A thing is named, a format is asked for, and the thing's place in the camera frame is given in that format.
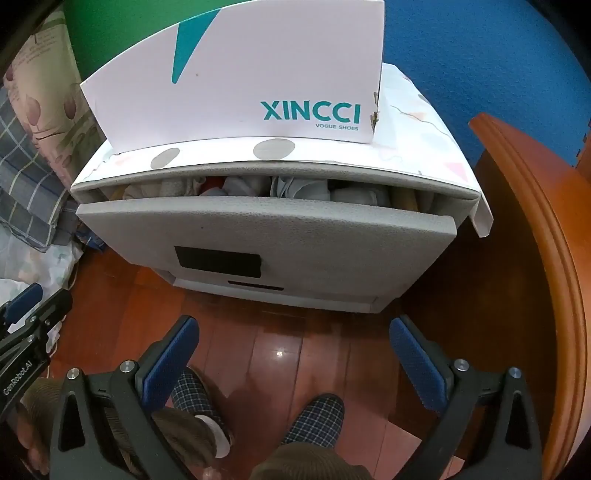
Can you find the wooden drawer with white front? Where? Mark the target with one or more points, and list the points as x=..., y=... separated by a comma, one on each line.
x=300, y=235

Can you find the person's left hand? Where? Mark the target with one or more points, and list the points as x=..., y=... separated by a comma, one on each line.
x=33, y=438

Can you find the white bedside cabinet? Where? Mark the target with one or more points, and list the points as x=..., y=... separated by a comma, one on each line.
x=323, y=295

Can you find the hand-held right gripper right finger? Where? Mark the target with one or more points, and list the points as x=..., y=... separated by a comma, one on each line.
x=418, y=364

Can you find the blue plaid bedding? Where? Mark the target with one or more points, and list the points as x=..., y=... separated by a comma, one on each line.
x=27, y=184

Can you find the person's right leg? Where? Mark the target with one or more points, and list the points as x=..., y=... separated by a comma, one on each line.
x=300, y=464

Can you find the crumpled white cloth pile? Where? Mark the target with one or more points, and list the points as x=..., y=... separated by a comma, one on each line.
x=27, y=267

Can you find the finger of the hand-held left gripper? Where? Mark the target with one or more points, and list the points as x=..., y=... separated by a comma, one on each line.
x=51, y=309
x=23, y=299

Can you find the person's leg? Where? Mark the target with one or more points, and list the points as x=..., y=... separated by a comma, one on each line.
x=300, y=464
x=184, y=438

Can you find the red underwear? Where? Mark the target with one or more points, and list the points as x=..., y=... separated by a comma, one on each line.
x=214, y=183

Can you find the patterned paper cover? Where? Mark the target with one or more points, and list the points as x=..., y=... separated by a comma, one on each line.
x=415, y=134

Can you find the white shoe box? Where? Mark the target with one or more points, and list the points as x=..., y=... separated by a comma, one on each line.
x=240, y=78

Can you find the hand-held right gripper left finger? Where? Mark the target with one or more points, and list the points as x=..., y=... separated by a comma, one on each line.
x=171, y=357

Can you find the person's left leg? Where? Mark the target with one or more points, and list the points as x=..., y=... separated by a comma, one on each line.
x=184, y=438

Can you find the plaid slipper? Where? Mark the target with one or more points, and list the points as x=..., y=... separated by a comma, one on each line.
x=318, y=420
x=191, y=392

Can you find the orange wooden furniture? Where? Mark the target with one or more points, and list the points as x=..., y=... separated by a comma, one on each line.
x=531, y=230

